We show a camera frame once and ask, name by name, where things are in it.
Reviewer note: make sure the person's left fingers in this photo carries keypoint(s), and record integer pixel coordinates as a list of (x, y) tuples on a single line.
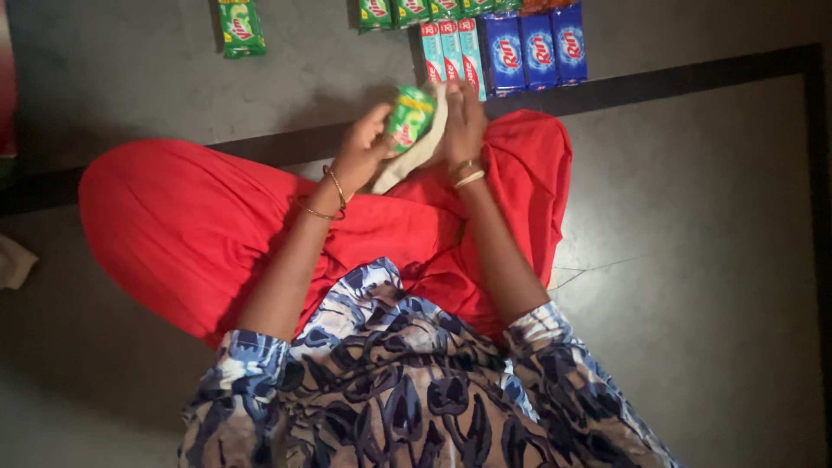
[(379, 116)]

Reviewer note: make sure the pale wide bangle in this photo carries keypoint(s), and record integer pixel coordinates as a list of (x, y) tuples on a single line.
[(469, 179)]

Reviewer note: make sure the person's right fingers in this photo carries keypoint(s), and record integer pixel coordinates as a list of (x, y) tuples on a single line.
[(459, 99)]

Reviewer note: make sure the red fabric item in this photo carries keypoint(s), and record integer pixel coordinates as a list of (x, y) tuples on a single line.
[(6, 84)]

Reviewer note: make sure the person's left hand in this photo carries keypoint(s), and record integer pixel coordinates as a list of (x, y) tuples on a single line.
[(359, 151)]

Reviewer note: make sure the blue detergent bar packet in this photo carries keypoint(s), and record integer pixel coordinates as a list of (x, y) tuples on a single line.
[(539, 52), (570, 44), (505, 55)]

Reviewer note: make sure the red trousers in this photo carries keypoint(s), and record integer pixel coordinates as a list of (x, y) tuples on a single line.
[(195, 227)]

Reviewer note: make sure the blue patterned top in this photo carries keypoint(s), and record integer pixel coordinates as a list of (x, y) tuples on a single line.
[(403, 403)]

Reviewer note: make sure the orange packet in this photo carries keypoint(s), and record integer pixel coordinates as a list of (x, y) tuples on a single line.
[(549, 4)]

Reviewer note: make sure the pale crumpled cloth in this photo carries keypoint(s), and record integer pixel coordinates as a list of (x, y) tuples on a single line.
[(14, 261)]

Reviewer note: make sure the green soap bar packet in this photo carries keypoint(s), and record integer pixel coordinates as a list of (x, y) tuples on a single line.
[(445, 6), (409, 119), (241, 29), (507, 4), (376, 13), (411, 10), (478, 5)]

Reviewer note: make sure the thin gold bangle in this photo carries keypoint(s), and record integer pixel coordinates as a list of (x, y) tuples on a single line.
[(338, 188), (315, 212)]

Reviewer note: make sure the light blue toothpaste box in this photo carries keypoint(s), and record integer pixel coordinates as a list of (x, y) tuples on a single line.
[(431, 55), (472, 58), (452, 51)]

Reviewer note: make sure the beige cleaning cloth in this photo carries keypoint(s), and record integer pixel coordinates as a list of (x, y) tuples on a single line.
[(416, 162)]

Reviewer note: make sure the person's right hand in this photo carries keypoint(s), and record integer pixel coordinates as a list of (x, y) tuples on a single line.
[(465, 130)]

